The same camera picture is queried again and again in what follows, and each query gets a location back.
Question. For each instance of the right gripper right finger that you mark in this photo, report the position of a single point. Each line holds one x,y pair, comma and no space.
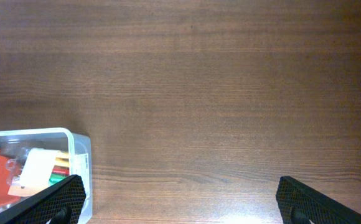
299,203

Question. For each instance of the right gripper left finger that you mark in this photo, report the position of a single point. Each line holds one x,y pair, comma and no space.
59,203

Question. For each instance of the pack of coloured markers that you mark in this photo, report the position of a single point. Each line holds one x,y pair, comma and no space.
38,168

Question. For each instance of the clear plastic container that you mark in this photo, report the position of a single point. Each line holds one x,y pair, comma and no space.
78,146

